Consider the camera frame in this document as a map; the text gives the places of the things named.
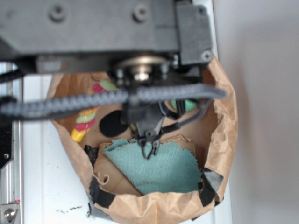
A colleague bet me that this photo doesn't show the teal cloth rag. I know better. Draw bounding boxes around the teal cloth rag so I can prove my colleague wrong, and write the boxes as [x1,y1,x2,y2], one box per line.
[103,139,201,195]

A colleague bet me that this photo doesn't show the black metal bracket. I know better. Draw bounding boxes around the black metal bracket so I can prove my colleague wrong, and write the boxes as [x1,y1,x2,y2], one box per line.
[0,123,13,171]

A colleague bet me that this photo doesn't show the multicolored twisted rope toy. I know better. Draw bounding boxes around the multicolored twisted rope toy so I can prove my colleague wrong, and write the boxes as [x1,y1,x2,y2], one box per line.
[71,79,117,142]

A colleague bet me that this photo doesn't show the brown paper bag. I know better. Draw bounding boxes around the brown paper bag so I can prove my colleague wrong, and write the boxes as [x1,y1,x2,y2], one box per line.
[53,58,238,224]

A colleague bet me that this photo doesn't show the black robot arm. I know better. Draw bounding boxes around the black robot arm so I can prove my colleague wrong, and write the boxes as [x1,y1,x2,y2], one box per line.
[0,0,225,154]

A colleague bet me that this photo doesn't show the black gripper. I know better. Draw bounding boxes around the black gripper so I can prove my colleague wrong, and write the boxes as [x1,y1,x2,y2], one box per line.
[109,0,213,160]

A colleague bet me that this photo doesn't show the grey braided cable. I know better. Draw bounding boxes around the grey braided cable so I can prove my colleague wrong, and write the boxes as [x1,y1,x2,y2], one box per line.
[0,84,227,122]

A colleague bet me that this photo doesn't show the green rubber ball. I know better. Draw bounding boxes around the green rubber ball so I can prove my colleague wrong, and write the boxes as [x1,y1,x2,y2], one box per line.
[171,99,196,112]

